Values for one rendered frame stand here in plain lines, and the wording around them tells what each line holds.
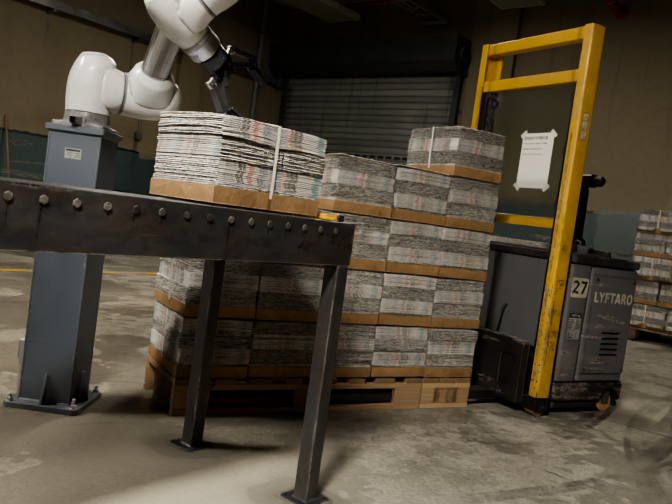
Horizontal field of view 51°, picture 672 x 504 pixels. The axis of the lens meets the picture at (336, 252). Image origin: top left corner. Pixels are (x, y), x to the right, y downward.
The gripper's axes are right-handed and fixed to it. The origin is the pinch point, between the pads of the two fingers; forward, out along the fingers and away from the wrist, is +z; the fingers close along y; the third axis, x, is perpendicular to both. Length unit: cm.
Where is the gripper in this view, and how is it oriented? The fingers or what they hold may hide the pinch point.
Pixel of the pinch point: (252, 101)
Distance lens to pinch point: 201.8
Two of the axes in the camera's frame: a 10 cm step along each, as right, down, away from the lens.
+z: 4.8, 4.9, 7.3
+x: 7.8, 1.4, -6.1
